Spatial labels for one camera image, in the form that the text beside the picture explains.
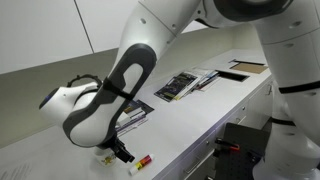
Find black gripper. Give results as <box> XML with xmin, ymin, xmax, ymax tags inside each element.
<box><xmin>108</xmin><ymin>139</ymin><xmax>135</xmax><ymax>163</ymax></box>

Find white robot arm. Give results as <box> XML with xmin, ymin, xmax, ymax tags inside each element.
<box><xmin>39</xmin><ymin>0</ymin><xmax>320</xmax><ymax>180</ymax></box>

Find white mug with lion print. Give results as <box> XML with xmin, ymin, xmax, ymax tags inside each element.
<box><xmin>94</xmin><ymin>147</ymin><xmax>116</xmax><ymax>167</ymax></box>

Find stack of books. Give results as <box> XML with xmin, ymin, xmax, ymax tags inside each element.
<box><xmin>116</xmin><ymin>100</ymin><xmax>153</xmax><ymax>136</ymax></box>

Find fanned pile of magazines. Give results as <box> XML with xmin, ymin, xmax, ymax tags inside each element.
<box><xmin>154</xmin><ymin>68</ymin><xmax>218</xmax><ymax>102</ymax></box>

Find white lower drawer cabinets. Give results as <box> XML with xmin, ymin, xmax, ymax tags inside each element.
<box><xmin>155</xmin><ymin>77</ymin><xmax>272</xmax><ymax>180</ymax></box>

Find black orange clamp far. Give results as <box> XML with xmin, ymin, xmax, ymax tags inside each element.
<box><xmin>215</xmin><ymin>138</ymin><xmax>240</xmax><ymax>151</ymax></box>

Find white upper cabinets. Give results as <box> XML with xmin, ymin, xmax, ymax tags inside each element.
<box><xmin>0</xmin><ymin>0</ymin><xmax>205</xmax><ymax>74</ymax></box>

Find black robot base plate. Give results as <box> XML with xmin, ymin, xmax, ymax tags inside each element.
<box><xmin>215</xmin><ymin>123</ymin><xmax>270</xmax><ymax>180</ymax></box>

